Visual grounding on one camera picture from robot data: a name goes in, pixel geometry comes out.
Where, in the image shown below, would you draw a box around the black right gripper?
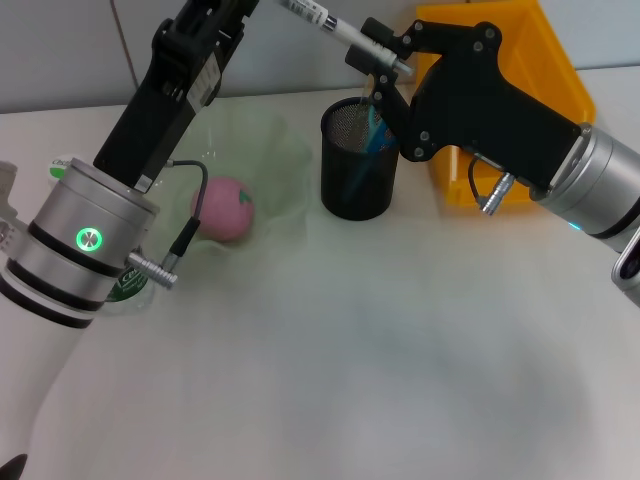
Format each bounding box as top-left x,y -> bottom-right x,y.
344,17 -> 584,194

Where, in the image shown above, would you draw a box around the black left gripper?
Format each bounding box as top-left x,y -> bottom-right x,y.
93,0 -> 259,194

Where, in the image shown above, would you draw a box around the clear plastic ruler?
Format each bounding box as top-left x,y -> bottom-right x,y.
357,74 -> 376,109

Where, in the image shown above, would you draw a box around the grey ballpoint pen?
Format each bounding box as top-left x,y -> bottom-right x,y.
277,0 -> 416,76

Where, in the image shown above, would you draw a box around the blue capped scissors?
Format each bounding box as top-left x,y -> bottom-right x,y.
344,107 -> 399,199

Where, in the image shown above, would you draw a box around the pink toy peach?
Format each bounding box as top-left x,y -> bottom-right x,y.
192,175 -> 255,243

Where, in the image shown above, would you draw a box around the clear green-label water bottle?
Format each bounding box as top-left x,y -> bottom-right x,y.
48,154 -> 157,319

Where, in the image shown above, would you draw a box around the black mesh pen holder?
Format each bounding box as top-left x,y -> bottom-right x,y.
319,97 -> 401,221

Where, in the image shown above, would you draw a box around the green translucent glass fruit plate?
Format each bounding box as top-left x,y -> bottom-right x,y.
149,97 -> 314,256

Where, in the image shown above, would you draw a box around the yellow plastic bin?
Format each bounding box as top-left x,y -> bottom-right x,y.
415,0 -> 597,207

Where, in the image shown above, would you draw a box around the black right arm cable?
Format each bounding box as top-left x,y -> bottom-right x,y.
467,154 -> 516,216

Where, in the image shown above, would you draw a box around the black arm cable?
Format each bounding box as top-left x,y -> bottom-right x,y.
127,158 -> 210,290
467,154 -> 516,216

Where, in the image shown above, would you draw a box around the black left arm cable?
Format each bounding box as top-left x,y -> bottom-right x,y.
127,158 -> 210,290

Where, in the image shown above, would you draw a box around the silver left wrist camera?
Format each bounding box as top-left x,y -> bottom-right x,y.
0,160 -> 20,251

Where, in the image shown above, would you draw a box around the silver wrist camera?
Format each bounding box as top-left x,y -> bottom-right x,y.
0,160 -> 20,251
610,224 -> 640,291

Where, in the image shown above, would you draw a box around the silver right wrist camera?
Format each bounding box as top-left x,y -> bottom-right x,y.
610,224 -> 640,291

